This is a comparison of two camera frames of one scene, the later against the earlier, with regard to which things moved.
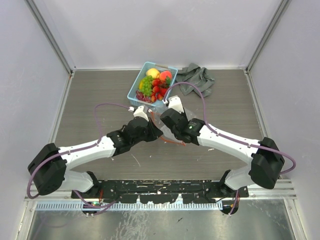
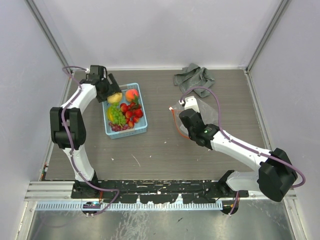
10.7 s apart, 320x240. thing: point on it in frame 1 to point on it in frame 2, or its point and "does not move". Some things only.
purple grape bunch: (140, 96) to (115, 128)
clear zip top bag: (168, 132) to (207, 113)
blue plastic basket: (132, 96) to (142, 127)
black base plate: (163, 191) does not move
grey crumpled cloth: (198, 76) does not move
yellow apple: (153, 72) to (115, 97)
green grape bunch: (146, 88) to (118, 117)
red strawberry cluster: (159, 89) to (133, 112)
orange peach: (163, 75) to (129, 94)
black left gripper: (154, 132) to (103, 97)
